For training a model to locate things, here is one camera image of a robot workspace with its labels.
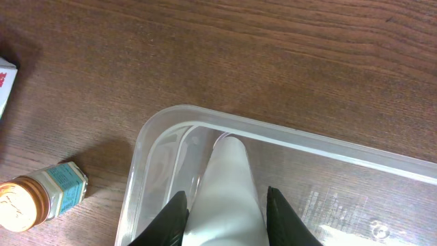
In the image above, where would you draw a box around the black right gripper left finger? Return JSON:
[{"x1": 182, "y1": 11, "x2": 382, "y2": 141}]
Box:
[{"x1": 129, "y1": 191, "x2": 189, "y2": 246}]

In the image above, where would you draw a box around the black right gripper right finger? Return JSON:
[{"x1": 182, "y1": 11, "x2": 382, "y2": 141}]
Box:
[{"x1": 266, "y1": 187, "x2": 322, "y2": 246}]

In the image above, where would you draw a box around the white lotion bottle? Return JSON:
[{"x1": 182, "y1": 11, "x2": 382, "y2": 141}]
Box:
[{"x1": 182, "y1": 137, "x2": 269, "y2": 246}]

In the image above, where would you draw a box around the clear plastic container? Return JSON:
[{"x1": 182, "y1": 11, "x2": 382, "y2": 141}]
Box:
[{"x1": 115, "y1": 105, "x2": 436, "y2": 245}]

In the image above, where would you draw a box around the small gold-lidded balm jar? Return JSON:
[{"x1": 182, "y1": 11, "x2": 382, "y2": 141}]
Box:
[{"x1": 1, "y1": 161, "x2": 88, "y2": 232}]

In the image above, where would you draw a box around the white green medicine box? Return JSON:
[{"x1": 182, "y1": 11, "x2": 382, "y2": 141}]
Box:
[{"x1": 0, "y1": 57, "x2": 18, "y2": 115}]

